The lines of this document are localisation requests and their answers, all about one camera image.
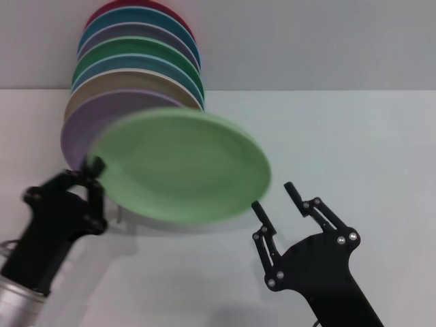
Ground clear acrylic plate rack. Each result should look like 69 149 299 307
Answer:
114 203 138 228

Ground dark green plate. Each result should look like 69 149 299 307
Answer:
71 36 206 100

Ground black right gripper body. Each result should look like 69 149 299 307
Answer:
264 230 383 327

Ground beige plate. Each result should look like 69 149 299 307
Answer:
63 67 206 124

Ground light blue plate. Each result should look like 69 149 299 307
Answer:
70 52 206 109

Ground light green plate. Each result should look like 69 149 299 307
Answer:
91 108 273 226

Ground lavender plate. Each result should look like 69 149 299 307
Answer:
60 89 192 172

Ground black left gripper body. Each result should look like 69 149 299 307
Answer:
0 189 107 296

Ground maroon red plate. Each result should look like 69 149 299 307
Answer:
84 0 196 39

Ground teal blue plate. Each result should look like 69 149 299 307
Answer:
77 6 202 70

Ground grey purple plate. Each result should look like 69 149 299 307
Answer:
78 22 202 73

